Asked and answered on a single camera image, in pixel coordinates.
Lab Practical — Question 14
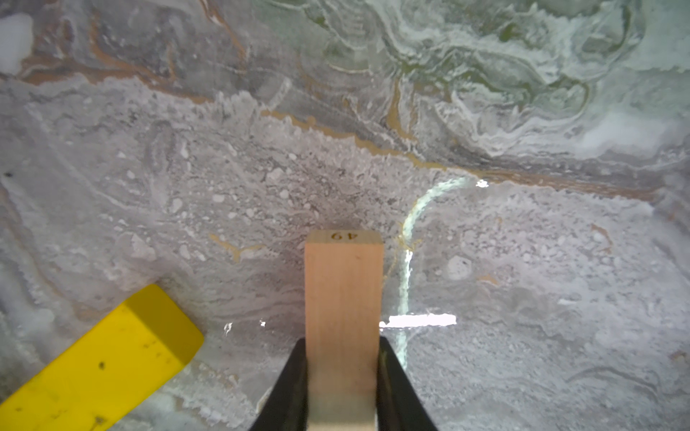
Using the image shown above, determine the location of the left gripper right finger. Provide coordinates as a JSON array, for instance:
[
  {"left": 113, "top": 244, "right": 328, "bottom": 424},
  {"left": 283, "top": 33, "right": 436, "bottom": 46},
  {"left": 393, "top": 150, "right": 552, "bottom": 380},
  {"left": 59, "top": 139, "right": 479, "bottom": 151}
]
[{"left": 377, "top": 336, "right": 438, "bottom": 431}]

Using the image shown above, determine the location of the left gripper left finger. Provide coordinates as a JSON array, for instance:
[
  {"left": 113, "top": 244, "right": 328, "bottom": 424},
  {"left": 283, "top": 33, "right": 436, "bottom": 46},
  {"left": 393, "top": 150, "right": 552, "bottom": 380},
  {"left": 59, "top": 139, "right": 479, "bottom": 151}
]
[{"left": 249, "top": 338, "right": 307, "bottom": 431}]

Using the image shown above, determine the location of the natural block cluster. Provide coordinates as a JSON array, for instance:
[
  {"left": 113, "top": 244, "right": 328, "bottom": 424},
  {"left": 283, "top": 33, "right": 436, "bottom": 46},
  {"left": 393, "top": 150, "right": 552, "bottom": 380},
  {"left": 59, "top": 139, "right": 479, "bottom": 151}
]
[{"left": 305, "top": 230, "right": 385, "bottom": 430}]

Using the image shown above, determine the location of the yellow block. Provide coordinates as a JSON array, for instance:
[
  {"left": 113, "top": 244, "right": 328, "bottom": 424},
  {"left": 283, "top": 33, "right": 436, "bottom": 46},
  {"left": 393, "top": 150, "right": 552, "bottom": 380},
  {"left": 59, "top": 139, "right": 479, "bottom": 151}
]
[{"left": 1, "top": 285, "right": 204, "bottom": 430}]

